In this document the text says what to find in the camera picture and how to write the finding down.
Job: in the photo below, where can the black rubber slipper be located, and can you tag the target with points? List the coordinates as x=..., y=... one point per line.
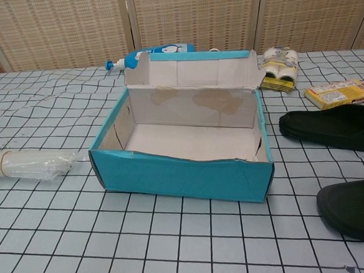
x=356, y=211
x=325, y=126

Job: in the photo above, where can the clear plastic wrapped bundle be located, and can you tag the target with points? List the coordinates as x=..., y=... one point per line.
x=21, y=163

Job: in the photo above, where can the woven folding screen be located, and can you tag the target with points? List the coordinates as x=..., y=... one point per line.
x=68, y=25

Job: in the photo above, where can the blue cardboard shoe box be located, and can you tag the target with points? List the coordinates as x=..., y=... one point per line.
x=188, y=179

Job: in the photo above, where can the white rolls yellow pack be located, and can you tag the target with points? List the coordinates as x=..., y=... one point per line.
x=279, y=70

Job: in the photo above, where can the checkered light blue tablecloth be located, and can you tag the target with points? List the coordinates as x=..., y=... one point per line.
x=83, y=243

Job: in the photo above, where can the yellow rectangular packet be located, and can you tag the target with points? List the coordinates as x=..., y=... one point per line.
x=338, y=94

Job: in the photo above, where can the blue pump detergent bottle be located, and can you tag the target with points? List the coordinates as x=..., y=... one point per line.
x=130, y=62

